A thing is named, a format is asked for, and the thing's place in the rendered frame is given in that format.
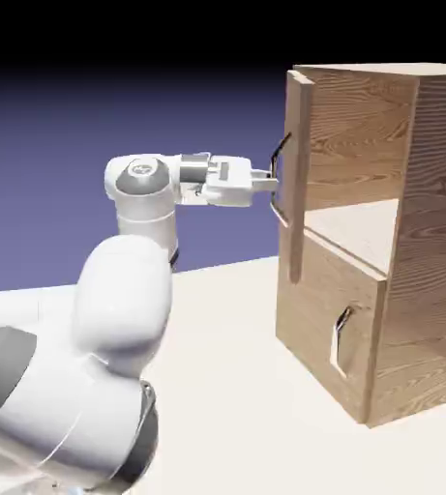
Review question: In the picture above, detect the silver curved metal handle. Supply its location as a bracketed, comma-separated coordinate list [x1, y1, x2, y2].
[329, 305, 358, 380]

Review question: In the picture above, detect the dark curved metal handle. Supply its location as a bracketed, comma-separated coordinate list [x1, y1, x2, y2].
[268, 131, 294, 228]

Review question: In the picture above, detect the closed wooden cabinet door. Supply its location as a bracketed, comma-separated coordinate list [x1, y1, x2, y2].
[275, 226, 388, 425]

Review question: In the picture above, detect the light wood cabinet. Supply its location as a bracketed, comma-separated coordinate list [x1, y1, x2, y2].
[275, 62, 446, 429]

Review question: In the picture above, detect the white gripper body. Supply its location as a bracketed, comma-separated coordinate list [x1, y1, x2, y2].
[203, 154, 255, 209]

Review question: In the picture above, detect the open wooden cabinet door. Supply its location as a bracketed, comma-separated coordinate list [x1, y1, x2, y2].
[277, 70, 313, 285]

